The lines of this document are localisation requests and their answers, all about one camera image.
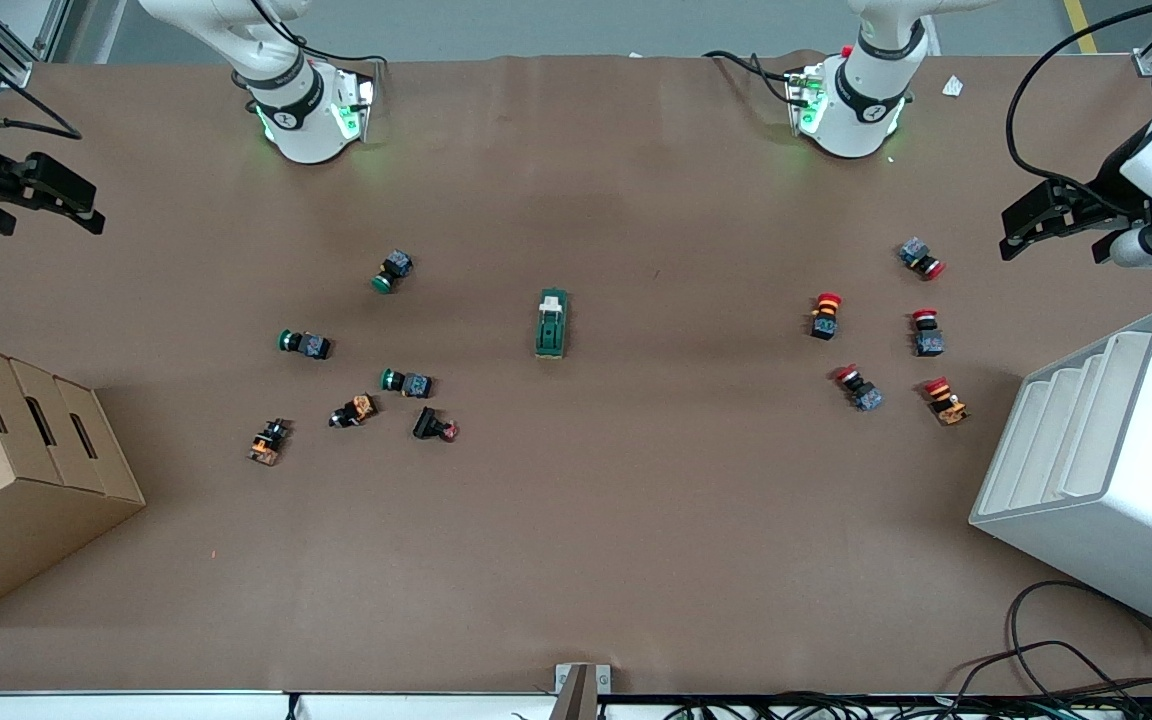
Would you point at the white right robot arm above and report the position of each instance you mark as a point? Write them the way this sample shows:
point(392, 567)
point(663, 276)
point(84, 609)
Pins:
point(304, 112)

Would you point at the white paper scrap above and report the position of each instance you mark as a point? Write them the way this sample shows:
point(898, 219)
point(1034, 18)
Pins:
point(953, 87)

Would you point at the red push button grey block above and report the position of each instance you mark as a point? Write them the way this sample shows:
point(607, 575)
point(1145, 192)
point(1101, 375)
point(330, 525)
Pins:
point(859, 389)
point(927, 334)
point(921, 258)

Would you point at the green push button grey block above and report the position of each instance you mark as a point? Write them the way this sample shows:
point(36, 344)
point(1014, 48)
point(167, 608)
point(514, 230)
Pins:
point(393, 271)
point(407, 382)
point(305, 344)

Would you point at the black push button red cap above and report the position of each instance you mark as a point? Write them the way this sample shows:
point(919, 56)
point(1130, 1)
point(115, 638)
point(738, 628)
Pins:
point(433, 424)

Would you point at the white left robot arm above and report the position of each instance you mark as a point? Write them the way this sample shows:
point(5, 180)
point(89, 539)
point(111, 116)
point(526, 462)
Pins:
point(861, 105)

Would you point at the black push button orange block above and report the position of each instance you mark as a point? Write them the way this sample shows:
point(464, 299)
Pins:
point(353, 411)
point(268, 442)

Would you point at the red push button orange block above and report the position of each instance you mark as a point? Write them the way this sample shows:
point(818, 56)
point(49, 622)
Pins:
point(945, 401)
point(825, 316)

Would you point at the green load switch white lever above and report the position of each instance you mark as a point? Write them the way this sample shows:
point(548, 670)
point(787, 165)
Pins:
point(551, 325)

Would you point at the metal table edge bracket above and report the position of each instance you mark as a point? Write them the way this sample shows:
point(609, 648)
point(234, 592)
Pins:
point(581, 690)

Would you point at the white plastic stepped bin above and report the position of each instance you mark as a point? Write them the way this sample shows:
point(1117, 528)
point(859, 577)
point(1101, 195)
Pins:
point(1116, 470)

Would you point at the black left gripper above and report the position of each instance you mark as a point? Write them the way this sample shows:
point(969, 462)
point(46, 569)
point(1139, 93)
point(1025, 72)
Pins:
point(1112, 182)

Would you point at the brown cardboard box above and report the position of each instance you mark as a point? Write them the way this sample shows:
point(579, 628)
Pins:
point(26, 480)

